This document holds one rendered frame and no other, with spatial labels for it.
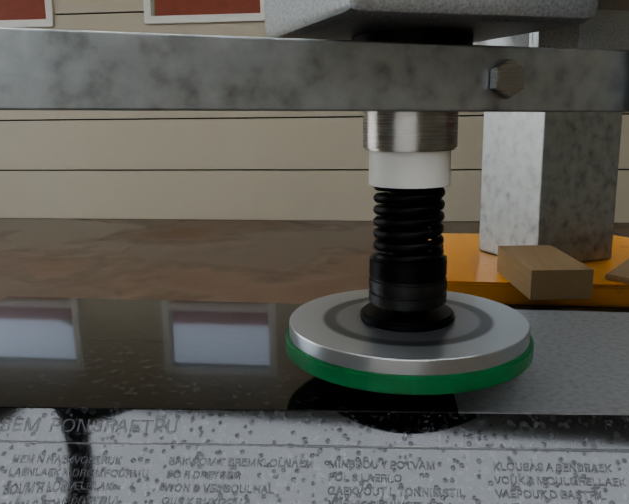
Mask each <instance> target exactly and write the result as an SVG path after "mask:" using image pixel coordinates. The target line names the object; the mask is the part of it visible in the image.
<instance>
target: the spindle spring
mask: <svg viewBox="0 0 629 504"><path fill-rule="evenodd" d="M373 187H374V186H373ZM374 189H375V190H378V191H383V192H379V193H376V194H375V195H374V196H373V200H374V201H375V202H377V203H382V204H378V205H376V206H374V208H373V211H374V213H375V214H378V215H380V216H376V217H375V218H374V219H373V223H374V224H375V225H376V226H377V227H378V228H376V229H374V232H373V235H374V237H376V238H378V239H376V240H375V241H374V242H373V247H374V248H375V249H376V250H378V251H382V252H390V253H413V252H422V251H428V250H431V251H432V252H428V253H423V254H416V255H387V254H382V253H379V254H377V256H376V259H379V260H383V261H389V262H397V263H423V262H430V261H434V260H437V259H439V258H440V257H442V255H443V253H444V249H443V248H442V246H441V245H442V244H443V243H444V237H443V235H442V234H441V233H443V231H444V228H445V227H444V225H443V223H442V221H443V219H444V218H445V216H444V212H443V211H441V210H442V209H443V208H444V206H445V202H444V200H443V199H442V197H443V196H444V195H445V189H444V188H443V187H440V188H427V189H394V188H381V187H374ZM428 189H430V190H429V192H425V193H416V194H389V192H407V191H420V190H428ZM423 202H429V204H426V205H418V206H400V207H392V206H389V204H411V203H423ZM427 214H429V216H428V217H422V218H412V219H389V216H397V217H400V216H419V215H427ZM427 226H429V227H431V228H428V229H423V230H413V231H388V228H392V229H405V228H420V227H427ZM428 238H429V239H432V240H428V241H424V242H416V243H388V240H389V241H412V240H422V239H428Z"/></svg>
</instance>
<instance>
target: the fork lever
mask: <svg viewBox="0 0 629 504"><path fill-rule="evenodd" d="M0 110H107V111H415V112H629V51H624V50H597V49H570V48H543V47H516V46H489V45H463V44H436V43H409V42H382V41H355V40H328V39H301V38H275V37H248V36H221V35H194V34H167V33H140V32H113V31H86V30H60V29H33V28H6V27H0Z"/></svg>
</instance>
